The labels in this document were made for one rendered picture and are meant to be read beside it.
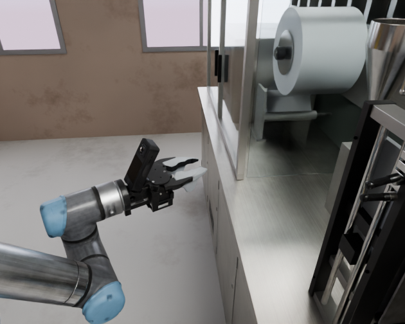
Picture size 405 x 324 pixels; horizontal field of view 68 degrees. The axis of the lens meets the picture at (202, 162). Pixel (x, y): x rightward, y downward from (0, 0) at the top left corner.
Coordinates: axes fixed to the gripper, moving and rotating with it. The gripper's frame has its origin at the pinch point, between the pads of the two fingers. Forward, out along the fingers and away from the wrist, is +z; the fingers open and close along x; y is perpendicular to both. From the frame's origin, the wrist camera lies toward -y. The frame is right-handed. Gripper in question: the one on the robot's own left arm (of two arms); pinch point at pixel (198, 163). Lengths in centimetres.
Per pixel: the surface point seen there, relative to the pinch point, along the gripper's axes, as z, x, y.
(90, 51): 40, -272, 65
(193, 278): 29, -37, 130
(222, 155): 41, -41, 40
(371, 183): 8.5, 34.0, -17.7
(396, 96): 82, 1, -3
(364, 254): 15.2, 36.9, 1.2
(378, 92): 50, 10, -14
